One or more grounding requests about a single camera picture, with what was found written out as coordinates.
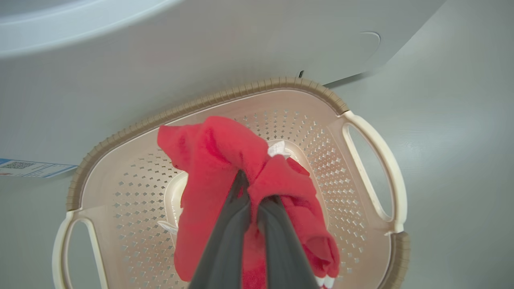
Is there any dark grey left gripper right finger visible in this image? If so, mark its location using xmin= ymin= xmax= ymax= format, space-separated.
xmin=257 ymin=195 xmax=320 ymax=289

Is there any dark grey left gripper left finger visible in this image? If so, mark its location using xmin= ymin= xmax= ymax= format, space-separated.
xmin=189 ymin=170 xmax=252 ymax=289

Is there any red garment with white stripes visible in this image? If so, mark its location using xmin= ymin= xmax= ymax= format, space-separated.
xmin=157 ymin=116 xmax=341 ymax=289

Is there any cream perforated laundry basket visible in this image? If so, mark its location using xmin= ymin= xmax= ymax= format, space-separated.
xmin=52 ymin=77 xmax=411 ymax=289

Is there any white washing machine body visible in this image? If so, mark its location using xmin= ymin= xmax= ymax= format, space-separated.
xmin=0 ymin=0 xmax=447 ymax=181

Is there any blue energy label sticker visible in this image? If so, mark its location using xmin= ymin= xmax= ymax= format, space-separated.
xmin=0 ymin=158 xmax=79 ymax=179

